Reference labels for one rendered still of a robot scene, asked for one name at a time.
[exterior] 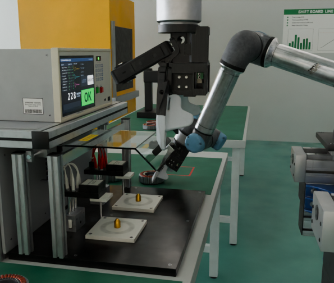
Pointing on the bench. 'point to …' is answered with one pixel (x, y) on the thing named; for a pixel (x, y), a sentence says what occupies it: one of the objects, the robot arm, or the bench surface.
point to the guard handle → (160, 147)
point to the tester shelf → (44, 129)
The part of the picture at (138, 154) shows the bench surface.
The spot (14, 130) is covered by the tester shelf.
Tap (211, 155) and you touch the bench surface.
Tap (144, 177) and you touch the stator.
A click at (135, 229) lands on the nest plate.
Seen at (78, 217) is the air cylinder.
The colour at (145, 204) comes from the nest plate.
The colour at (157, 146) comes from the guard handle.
